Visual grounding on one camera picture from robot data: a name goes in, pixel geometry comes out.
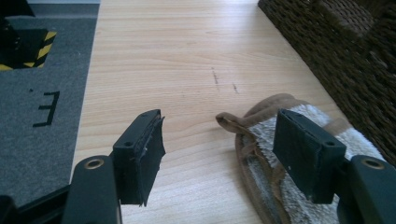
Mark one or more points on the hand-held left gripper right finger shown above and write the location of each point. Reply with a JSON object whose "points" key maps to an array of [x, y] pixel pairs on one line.
{"points": [[306, 161]]}

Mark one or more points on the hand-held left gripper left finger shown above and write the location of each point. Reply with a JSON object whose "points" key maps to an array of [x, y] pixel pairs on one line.
{"points": [[137, 161]]}

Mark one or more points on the brown woven basket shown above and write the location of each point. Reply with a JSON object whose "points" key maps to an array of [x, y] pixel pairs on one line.
{"points": [[342, 62]]}

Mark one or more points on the black stand with striped base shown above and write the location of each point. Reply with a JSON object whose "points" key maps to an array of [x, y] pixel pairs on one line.
{"points": [[21, 46]]}

